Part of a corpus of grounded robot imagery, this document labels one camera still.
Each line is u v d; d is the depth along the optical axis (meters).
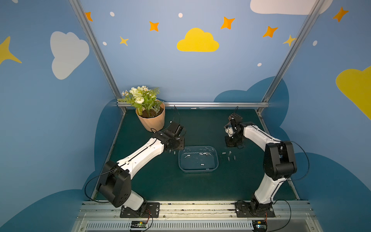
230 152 0.96
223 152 0.96
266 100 1.15
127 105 0.86
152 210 0.74
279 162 0.50
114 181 0.42
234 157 0.93
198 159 0.94
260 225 0.73
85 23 0.74
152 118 0.93
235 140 0.82
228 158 0.93
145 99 0.85
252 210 0.68
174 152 0.96
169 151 0.96
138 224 0.72
